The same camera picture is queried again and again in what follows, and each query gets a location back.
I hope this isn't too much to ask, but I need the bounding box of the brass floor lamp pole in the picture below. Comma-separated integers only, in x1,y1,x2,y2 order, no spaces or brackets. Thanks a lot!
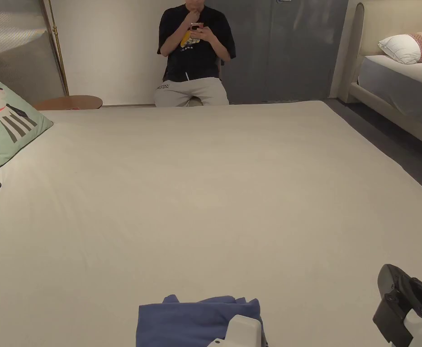
47,0,70,97

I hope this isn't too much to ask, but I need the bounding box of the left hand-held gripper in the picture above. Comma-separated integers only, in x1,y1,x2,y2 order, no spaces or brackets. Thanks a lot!
210,314,268,347

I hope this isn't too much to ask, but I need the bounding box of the bed with beige sheet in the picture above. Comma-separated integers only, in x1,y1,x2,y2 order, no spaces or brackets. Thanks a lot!
0,100,422,347

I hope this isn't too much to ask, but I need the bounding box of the blue garment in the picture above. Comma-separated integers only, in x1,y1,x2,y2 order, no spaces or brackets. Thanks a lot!
135,294,266,347

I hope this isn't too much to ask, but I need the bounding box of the grey padded headboard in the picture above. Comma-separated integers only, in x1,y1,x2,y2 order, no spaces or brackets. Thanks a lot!
0,0,68,106

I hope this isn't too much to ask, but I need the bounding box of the green cushion with fox print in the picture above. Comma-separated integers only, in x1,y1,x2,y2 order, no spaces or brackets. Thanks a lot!
0,66,54,169

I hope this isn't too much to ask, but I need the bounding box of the round wooden side table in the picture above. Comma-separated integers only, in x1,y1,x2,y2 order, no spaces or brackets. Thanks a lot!
33,95,104,111

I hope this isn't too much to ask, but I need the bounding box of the bed with cream frame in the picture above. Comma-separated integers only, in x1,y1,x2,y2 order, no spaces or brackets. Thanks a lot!
347,1,422,154

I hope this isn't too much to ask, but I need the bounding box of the white pillow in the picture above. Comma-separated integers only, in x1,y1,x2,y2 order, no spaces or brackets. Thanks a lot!
378,34,422,66

